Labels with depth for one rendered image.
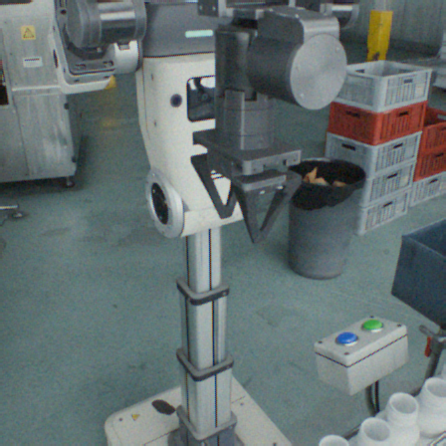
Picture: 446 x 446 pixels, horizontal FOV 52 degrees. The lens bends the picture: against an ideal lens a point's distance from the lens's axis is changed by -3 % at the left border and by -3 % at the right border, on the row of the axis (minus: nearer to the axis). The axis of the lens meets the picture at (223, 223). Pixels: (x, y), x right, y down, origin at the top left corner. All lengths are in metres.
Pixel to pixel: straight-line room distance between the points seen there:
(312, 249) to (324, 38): 2.44
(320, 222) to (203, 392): 1.53
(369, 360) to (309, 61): 0.54
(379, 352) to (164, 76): 0.60
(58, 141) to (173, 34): 3.21
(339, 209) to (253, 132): 2.23
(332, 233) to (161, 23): 1.97
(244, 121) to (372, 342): 0.47
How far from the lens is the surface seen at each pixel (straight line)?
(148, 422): 1.77
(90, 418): 2.17
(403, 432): 0.67
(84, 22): 0.73
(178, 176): 0.95
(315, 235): 2.72
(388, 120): 3.24
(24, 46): 3.96
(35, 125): 4.08
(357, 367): 0.78
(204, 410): 1.43
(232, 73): 0.42
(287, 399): 2.18
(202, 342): 1.25
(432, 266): 1.46
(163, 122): 0.91
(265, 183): 0.43
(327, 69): 0.38
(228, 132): 0.44
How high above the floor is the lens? 1.63
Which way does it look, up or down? 28 degrees down
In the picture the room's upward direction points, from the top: straight up
